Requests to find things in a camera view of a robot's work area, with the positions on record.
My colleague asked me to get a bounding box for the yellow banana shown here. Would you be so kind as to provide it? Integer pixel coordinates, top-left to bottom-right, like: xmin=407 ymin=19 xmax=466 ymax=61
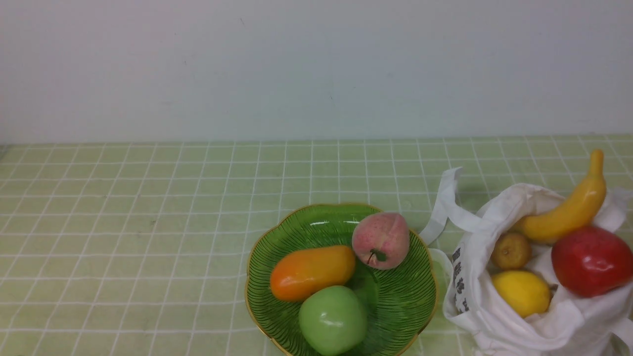
xmin=509 ymin=149 xmax=607 ymax=244

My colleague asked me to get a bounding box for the green glass fruit bowl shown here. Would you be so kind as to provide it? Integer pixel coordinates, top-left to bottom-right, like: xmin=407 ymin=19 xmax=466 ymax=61
xmin=245 ymin=204 xmax=439 ymax=356

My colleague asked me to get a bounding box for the small brown kiwi fruit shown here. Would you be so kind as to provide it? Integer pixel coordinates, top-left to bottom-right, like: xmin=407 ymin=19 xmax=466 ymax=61
xmin=491 ymin=232 xmax=532 ymax=270

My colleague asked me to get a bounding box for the white cloth bag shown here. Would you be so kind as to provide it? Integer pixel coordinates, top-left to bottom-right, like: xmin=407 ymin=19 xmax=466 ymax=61
xmin=421 ymin=168 xmax=632 ymax=356

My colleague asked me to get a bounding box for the pink peach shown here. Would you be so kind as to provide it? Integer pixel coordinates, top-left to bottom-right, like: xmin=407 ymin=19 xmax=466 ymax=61
xmin=351 ymin=212 xmax=410 ymax=270

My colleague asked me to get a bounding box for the orange mango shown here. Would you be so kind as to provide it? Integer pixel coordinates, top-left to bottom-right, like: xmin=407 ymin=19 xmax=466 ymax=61
xmin=270 ymin=245 xmax=357 ymax=302

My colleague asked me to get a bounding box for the green apple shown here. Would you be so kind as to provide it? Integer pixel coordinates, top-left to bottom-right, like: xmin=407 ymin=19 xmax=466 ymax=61
xmin=299 ymin=286 xmax=368 ymax=356

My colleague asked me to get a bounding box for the yellow lemon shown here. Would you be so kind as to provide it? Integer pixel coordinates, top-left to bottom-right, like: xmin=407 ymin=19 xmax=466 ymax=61
xmin=491 ymin=270 xmax=551 ymax=318

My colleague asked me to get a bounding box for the red apple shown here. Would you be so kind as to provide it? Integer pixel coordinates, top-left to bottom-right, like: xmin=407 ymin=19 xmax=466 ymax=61
xmin=551 ymin=226 xmax=633 ymax=298

